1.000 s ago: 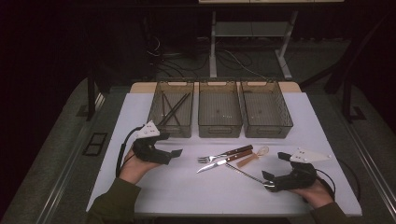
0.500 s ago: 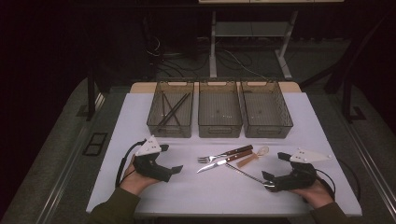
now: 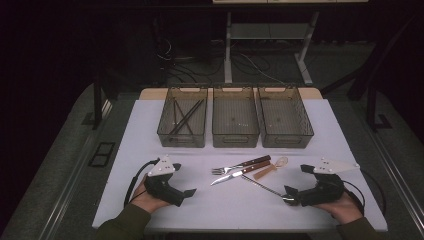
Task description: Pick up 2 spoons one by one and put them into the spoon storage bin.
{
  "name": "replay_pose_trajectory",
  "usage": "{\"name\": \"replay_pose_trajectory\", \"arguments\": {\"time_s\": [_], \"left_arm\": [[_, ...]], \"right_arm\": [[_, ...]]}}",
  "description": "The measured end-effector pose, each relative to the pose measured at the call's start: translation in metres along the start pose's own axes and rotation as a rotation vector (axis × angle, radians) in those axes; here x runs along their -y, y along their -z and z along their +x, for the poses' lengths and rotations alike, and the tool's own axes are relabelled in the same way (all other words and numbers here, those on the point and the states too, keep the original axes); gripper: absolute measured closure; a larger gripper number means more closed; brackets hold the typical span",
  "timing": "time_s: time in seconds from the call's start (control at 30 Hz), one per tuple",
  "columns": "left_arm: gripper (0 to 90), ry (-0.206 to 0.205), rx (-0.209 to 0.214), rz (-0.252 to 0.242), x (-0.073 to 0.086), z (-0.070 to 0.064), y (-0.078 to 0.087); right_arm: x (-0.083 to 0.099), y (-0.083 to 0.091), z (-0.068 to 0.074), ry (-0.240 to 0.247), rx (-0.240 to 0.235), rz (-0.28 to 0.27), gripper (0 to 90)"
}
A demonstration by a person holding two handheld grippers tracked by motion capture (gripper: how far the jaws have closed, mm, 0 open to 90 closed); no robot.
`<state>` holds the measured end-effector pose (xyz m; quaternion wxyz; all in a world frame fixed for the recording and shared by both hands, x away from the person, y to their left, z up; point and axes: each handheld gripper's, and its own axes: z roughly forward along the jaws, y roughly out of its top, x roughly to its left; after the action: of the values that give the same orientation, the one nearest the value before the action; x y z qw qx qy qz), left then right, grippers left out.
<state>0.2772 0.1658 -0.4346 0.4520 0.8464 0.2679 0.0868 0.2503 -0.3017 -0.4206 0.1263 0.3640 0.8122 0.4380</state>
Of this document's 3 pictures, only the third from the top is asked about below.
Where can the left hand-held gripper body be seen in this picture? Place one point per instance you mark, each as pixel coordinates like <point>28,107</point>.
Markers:
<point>161,188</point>

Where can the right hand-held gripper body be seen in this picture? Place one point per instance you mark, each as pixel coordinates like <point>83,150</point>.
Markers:
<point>328,190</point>

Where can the smoky translucent plastic bin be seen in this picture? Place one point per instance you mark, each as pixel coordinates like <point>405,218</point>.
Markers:
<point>286,116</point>
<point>235,116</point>
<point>166,135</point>

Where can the translucent orange plastic spoon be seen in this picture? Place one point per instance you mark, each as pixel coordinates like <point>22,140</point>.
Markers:
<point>265,172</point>

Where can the person's left hand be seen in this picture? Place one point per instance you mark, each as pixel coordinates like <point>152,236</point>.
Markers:
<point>145,200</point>

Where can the person's right hand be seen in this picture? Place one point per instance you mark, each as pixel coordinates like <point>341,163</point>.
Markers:
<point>345,210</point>

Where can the black metal stand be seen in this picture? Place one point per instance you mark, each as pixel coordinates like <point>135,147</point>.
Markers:
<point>97,106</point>
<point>370,106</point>

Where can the black diagonal strut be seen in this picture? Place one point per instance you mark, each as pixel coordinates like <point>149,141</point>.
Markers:
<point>383,56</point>

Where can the black rectangular floor frame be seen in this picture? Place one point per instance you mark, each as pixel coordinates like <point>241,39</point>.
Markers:
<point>101,154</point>

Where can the metal floor rail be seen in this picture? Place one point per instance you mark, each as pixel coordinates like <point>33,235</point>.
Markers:
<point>80,166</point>
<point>400,181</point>

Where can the white metal desk frame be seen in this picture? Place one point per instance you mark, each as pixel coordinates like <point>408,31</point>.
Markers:
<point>228,50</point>

